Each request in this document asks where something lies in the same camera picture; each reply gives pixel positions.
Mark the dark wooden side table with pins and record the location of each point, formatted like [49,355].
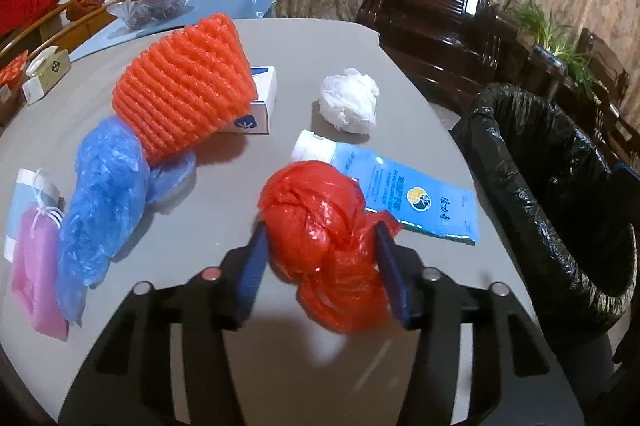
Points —
[545,80]

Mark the dark wooden armchair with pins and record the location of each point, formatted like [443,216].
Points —
[605,60]
[430,5]

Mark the tissue box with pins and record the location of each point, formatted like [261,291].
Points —
[50,73]

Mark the blue tablecloth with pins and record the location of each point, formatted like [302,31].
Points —
[225,3]

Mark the white and blue carton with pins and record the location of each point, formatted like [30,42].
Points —
[262,95]

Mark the blue tube with white cap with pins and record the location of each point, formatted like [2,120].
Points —
[400,191]

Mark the red gift box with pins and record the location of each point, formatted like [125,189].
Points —
[12,70]

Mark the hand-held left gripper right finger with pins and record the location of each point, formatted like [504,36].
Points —
[392,276]

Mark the light blue packet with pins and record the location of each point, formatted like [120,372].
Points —
[22,206]

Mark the red plastic bag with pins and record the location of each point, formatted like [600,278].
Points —
[315,226]

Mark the glass fruit bowl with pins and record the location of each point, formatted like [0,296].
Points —
[150,8]

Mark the potted green plant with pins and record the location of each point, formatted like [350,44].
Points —
[550,35]

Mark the blue plastic bag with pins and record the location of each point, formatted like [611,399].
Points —
[100,196]

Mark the red basket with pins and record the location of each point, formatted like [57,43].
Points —
[87,0]

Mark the orange foam net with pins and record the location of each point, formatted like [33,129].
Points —
[185,80]

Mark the grey table cover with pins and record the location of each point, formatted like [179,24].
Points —
[300,55]

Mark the light wooden cabinet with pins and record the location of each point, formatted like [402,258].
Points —
[85,23]

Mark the black lined trash bin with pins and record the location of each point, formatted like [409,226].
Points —
[525,145]

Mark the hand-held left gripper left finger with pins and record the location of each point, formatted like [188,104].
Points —
[252,266]

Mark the white paper ball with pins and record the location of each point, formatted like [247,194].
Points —
[350,98]

